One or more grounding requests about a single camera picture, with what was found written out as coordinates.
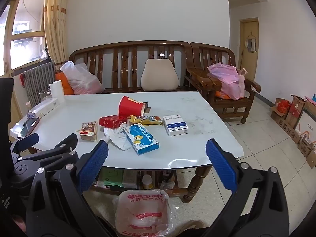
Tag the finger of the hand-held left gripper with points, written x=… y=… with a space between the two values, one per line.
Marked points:
x=65 y=144
x=27 y=138

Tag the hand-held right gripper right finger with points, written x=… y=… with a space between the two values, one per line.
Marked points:
x=222 y=165

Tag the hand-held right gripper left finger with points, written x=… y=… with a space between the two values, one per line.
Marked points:
x=95 y=163

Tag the small brown box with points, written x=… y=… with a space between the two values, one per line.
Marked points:
x=88 y=129

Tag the white tissue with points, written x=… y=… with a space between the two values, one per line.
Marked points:
x=116 y=138

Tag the red cigarette box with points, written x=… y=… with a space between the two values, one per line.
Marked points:
x=112 y=121

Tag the yellow snack wrapper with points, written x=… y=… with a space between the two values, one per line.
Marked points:
x=138 y=121

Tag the white and blue medicine box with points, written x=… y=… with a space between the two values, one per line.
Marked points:
x=174 y=124

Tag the red paper cup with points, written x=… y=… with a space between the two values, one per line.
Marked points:
x=129 y=106

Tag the black phone on table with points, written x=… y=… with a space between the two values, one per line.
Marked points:
x=29 y=126

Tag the green packet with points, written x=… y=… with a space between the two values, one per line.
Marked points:
x=112 y=177

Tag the long white box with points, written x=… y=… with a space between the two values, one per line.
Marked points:
x=43 y=107

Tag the white box under table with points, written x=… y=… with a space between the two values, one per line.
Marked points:
x=130 y=179

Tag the clear glass cup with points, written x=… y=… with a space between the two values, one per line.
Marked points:
x=44 y=96

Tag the grey radiator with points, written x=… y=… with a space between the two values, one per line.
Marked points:
x=37 y=79

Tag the white paper roll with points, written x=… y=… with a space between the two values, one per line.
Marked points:
x=56 y=88

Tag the white top wooden coffee table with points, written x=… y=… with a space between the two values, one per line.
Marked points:
x=192 y=118

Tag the orange bag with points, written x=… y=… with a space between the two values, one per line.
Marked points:
x=66 y=86

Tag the white plastic bag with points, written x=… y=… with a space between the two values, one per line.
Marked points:
x=81 y=79

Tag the orange packet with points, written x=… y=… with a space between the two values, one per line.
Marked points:
x=221 y=95

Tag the open brown cardboard box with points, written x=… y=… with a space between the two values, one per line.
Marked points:
x=275 y=114

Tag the red plastic bag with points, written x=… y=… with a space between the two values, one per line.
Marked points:
x=283 y=106

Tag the small brown carton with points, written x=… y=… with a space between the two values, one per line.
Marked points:
x=306 y=145

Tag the pink plastic bag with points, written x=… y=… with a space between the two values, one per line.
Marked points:
x=227 y=79

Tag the red printed carton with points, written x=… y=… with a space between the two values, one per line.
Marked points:
x=295 y=111

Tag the beige curtain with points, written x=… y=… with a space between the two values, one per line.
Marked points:
x=55 y=29

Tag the large white carton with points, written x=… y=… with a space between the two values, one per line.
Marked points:
x=307 y=126

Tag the wooden sofa bench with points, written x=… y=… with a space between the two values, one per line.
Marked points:
x=111 y=54

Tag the beige cushion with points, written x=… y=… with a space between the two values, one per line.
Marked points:
x=159 y=75

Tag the wooden armchair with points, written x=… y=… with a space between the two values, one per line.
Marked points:
x=202 y=54

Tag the hanging cloth on hanger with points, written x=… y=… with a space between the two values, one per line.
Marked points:
x=251 y=45

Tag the yellow wooden door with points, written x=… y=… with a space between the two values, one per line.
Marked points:
x=246 y=27

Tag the wooden frame window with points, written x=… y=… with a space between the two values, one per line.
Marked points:
x=24 y=17

